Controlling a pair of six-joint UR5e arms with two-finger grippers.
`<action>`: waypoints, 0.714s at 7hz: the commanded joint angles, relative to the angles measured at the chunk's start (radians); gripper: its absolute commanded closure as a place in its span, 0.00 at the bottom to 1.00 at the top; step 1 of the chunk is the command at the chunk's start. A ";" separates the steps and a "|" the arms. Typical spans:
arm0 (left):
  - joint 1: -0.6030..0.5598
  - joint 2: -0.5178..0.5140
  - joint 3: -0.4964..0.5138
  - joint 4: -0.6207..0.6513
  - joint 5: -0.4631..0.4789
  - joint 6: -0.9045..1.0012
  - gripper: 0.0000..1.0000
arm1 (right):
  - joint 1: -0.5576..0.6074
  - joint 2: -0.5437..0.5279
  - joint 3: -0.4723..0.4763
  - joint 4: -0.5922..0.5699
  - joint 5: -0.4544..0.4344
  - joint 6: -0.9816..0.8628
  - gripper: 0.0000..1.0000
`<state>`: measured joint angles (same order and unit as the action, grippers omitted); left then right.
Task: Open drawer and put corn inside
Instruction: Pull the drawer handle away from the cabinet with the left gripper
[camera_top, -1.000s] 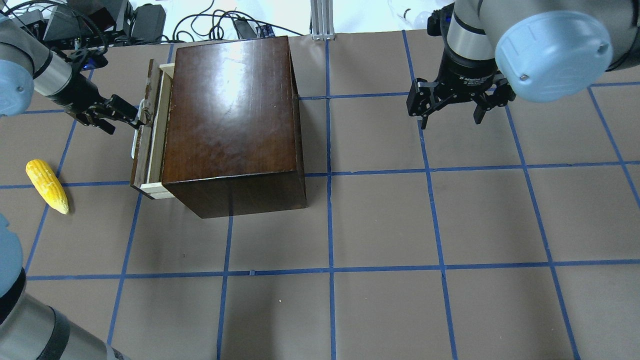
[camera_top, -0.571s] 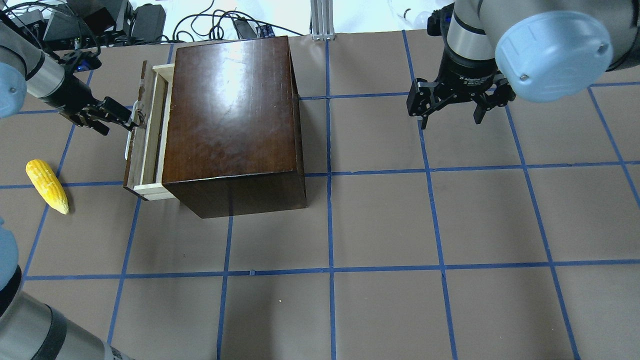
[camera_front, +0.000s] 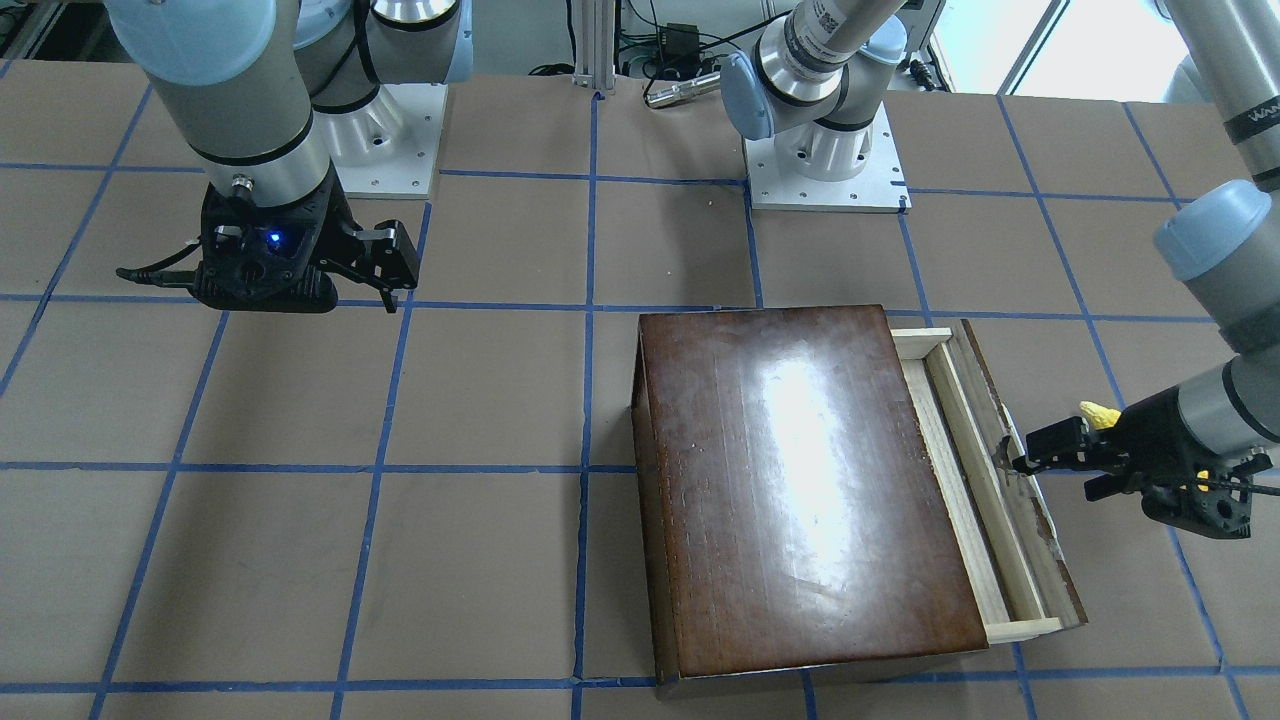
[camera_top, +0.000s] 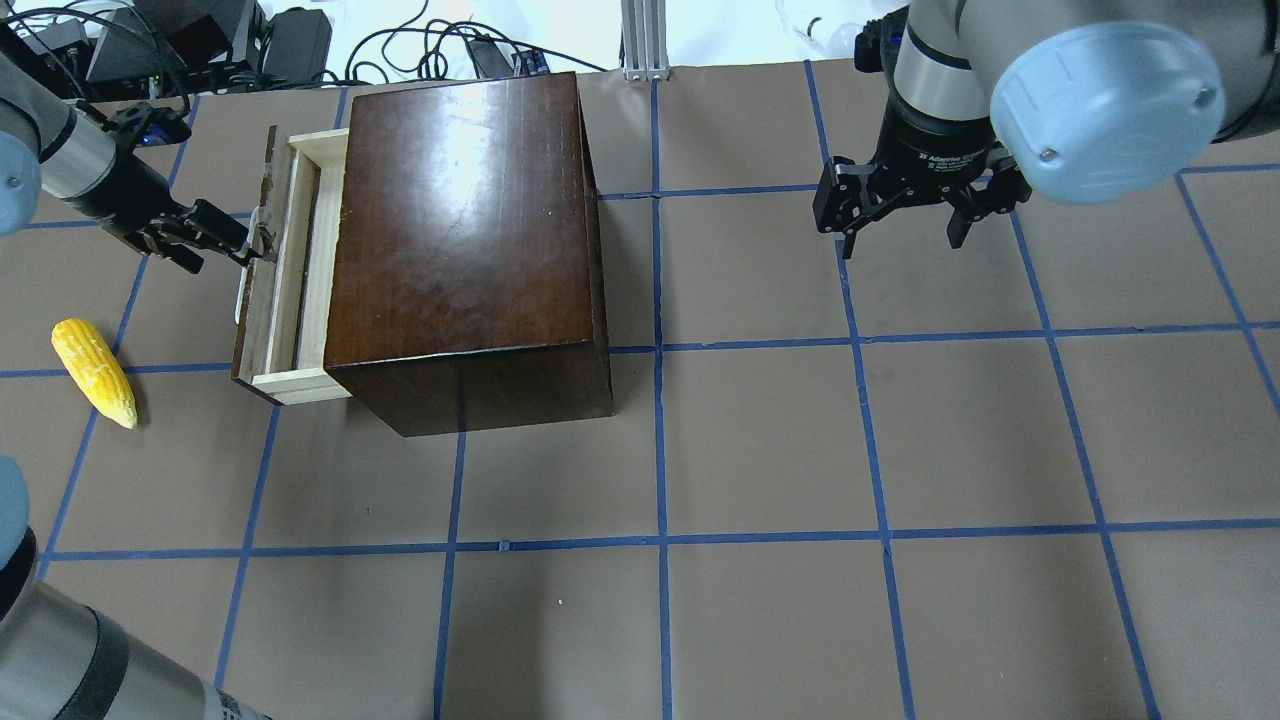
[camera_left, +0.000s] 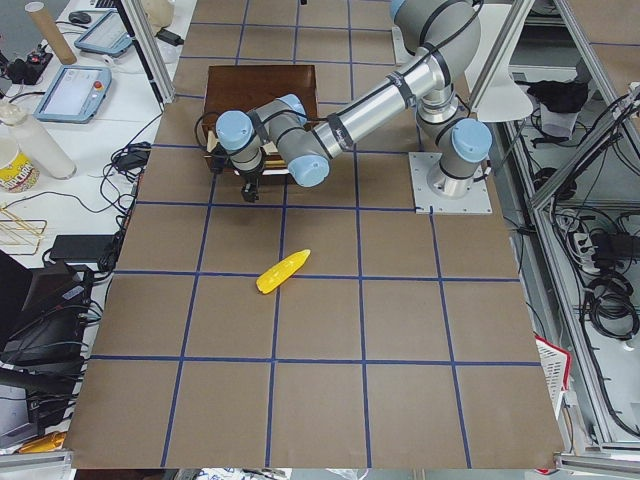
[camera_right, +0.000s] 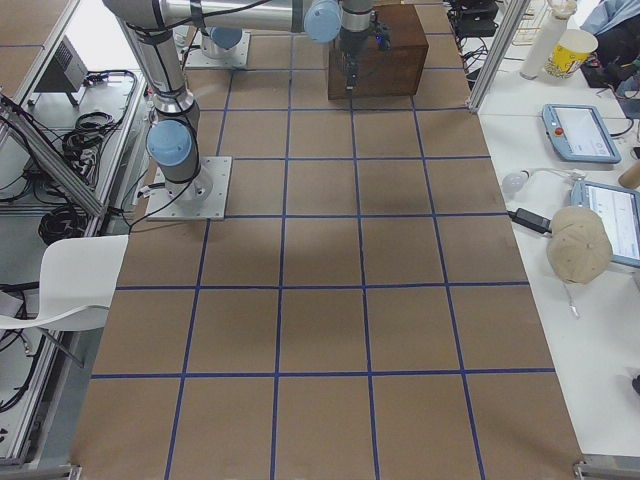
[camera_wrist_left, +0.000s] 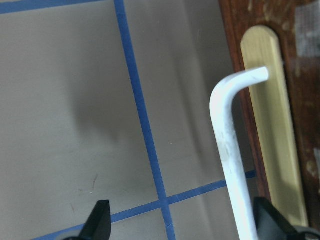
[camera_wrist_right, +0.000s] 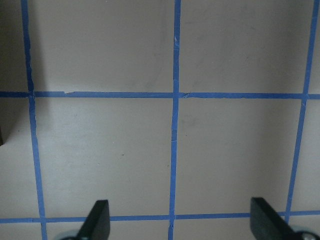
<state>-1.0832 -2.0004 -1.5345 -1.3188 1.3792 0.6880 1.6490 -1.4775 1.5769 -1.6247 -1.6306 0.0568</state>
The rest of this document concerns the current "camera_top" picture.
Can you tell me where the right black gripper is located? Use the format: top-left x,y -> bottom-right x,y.
812,90 -> 1033,261

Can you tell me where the yellow corn cob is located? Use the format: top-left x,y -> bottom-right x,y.
51,318 -> 140,429

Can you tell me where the light wood drawer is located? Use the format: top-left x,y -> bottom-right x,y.
230,127 -> 349,405

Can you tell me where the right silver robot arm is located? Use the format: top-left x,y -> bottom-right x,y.
812,1 -> 1279,258

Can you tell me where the dark brown wooden cabinet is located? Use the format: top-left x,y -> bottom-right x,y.
323,73 -> 614,437

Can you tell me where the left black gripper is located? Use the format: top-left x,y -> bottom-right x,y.
100,187 -> 262,275

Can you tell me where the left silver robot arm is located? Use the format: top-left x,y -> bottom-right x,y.
3,56 -> 275,273

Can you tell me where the black power adapter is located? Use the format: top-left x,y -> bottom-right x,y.
260,8 -> 332,85

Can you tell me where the aluminium frame post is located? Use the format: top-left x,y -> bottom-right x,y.
620,0 -> 671,82

